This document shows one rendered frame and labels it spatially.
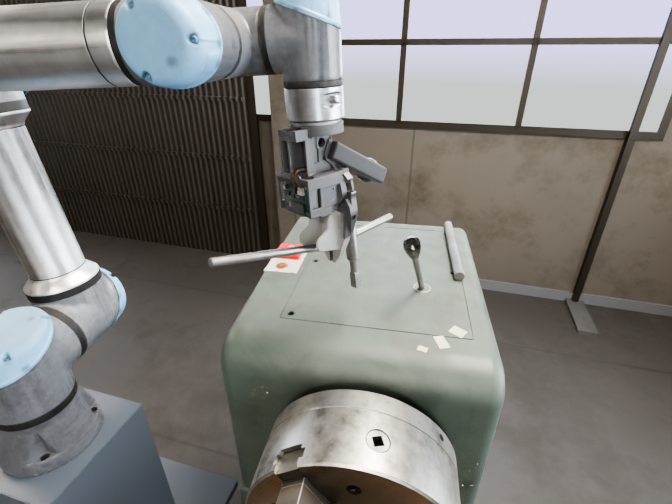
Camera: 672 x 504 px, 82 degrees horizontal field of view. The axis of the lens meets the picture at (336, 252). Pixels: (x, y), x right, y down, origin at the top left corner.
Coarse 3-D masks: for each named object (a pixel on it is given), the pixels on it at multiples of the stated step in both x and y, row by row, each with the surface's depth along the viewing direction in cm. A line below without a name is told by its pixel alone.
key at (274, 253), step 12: (384, 216) 67; (360, 228) 63; (372, 228) 65; (252, 252) 50; (264, 252) 51; (276, 252) 52; (288, 252) 54; (300, 252) 55; (216, 264) 47; (228, 264) 48
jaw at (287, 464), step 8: (288, 456) 53; (296, 456) 52; (280, 464) 52; (288, 464) 51; (296, 464) 51; (280, 472) 51; (288, 472) 51; (296, 472) 50; (288, 480) 51; (296, 480) 50; (304, 480) 50; (288, 488) 50; (296, 488) 49; (304, 488) 49; (312, 488) 50; (280, 496) 50; (288, 496) 49; (296, 496) 48; (304, 496) 48; (312, 496) 50; (320, 496) 51
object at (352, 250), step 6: (354, 228) 61; (354, 234) 61; (354, 240) 62; (348, 246) 62; (354, 246) 62; (348, 252) 62; (354, 252) 62; (348, 258) 63; (354, 258) 63; (354, 264) 64; (354, 270) 64; (354, 276) 64; (360, 276) 65; (354, 282) 65; (360, 282) 66
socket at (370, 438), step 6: (372, 432) 52; (378, 432) 52; (366, 438) 51; (372, 438) 52; (378, 438) 52; (384, 438) 52; (372, 444) 51; (378, 444) 53; (384, 444) 51; (378, 450) 50; (384, 450) 50
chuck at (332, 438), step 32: (320, 416) 55; (352, 416) 54; (384, 416) 55; (288, 448) 53; (320, 448) 50; (352, 448) 50; (416, 448) 52; (256, 480) 53; (320, 480) 50; (352, 480) 49; (384, 480) 48; (416, 480) 48; (448, 480) 53
